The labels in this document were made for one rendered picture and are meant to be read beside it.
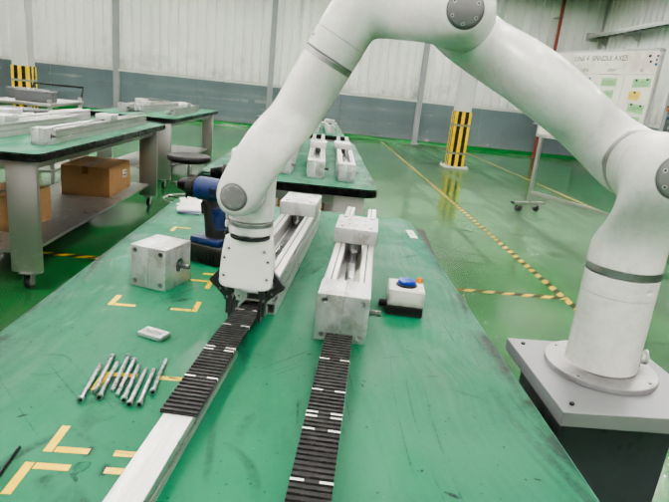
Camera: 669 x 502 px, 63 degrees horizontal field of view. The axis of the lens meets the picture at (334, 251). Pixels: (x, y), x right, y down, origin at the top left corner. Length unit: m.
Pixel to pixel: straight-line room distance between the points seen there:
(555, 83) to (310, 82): 0.38
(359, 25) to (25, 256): 2.79
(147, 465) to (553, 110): 0.76
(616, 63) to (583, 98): 5.82
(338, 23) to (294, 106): 0.15
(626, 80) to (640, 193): 5.73
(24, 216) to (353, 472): 2.86
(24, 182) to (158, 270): 2.16
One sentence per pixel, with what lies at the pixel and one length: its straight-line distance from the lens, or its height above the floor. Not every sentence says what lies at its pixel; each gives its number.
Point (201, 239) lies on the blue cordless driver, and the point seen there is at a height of 0.84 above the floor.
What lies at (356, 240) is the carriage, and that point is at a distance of 1.42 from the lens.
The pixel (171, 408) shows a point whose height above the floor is 0.81.
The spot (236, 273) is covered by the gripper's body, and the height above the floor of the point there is 0.89.
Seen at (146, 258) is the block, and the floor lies 0.85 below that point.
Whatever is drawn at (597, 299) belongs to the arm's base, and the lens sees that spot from 1.03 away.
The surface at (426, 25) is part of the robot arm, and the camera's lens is 0.88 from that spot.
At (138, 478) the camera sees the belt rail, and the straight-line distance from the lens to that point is 0.69.
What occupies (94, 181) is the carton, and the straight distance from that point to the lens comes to 4.87.
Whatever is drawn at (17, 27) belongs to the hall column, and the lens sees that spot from 12.26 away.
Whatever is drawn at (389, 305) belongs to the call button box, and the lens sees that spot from 1.22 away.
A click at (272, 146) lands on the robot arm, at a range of 0.91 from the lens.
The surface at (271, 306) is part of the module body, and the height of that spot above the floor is 0.78.
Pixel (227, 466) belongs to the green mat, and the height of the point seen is 0.78.
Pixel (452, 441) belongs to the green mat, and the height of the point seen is 0.78.
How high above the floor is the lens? 1.24
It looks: 16 degrees down
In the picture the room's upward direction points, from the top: 6 degrees clockwise
